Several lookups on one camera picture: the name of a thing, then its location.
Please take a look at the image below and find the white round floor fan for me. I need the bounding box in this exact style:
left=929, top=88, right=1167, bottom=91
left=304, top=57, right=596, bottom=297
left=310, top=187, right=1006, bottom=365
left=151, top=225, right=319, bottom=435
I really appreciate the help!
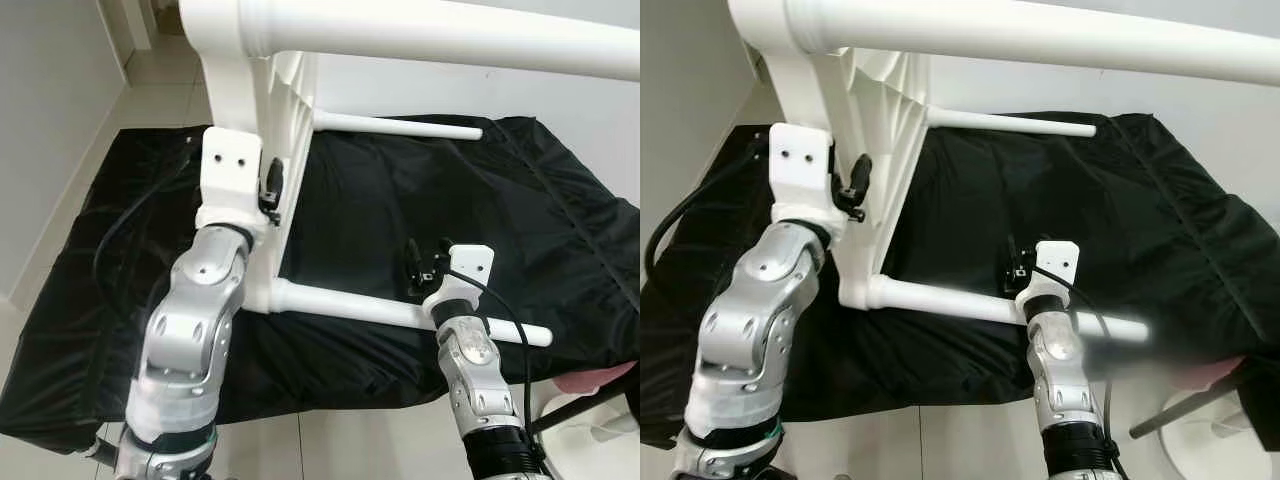
left=1160, top=390, right=1280, bottom=480
left=545, top=395, right=641, bottom=480

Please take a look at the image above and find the pink round stool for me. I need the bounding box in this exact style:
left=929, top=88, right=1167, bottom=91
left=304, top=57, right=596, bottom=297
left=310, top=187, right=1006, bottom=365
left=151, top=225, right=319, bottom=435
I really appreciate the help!
left=555, top=362, right=636, bottom=393
left=1170, top=355, right=1246, bottom=389

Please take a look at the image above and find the white plastic table leg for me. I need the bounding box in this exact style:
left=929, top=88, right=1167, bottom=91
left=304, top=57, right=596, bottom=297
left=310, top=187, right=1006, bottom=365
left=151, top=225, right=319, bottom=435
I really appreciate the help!
left=238, top=0, right=641, bottom=83
left=270, top=278, right=554, bottom=348
left=868, top=275, right=1151, bottom=344
left=315, top=110, right=484, bottom=141
left=790, top=0, right=1280, bottom=89
left=928, top=108, right=1098, bottom=138

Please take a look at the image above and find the black metal pole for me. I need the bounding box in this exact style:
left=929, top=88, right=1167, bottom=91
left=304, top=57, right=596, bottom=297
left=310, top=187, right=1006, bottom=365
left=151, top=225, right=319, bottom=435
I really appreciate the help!
left=530, top=385, right=641, bottom=433
left=1130, top=380, right=1251, bottom=439

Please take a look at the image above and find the black fabric table cloth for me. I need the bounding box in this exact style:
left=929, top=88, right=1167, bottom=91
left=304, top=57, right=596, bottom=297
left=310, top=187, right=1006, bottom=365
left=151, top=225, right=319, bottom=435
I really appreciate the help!
left=0, top=115, right=641, bottom=456
left=640, top=110, right=1280, bottom=451

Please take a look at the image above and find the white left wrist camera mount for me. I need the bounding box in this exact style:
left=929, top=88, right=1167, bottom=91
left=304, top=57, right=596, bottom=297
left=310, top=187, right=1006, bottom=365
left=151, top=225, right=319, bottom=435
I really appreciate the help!
left=768, top=122, right=836, bottom=233
left=195, top=125, right=266, bottom=236

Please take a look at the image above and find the white plastic children table top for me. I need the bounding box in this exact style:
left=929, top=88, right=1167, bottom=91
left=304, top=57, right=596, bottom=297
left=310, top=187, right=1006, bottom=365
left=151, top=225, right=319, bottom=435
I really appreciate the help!
left=180, top=0, right=321, bottom=316
left=728, top=0, right=936, bottom=311

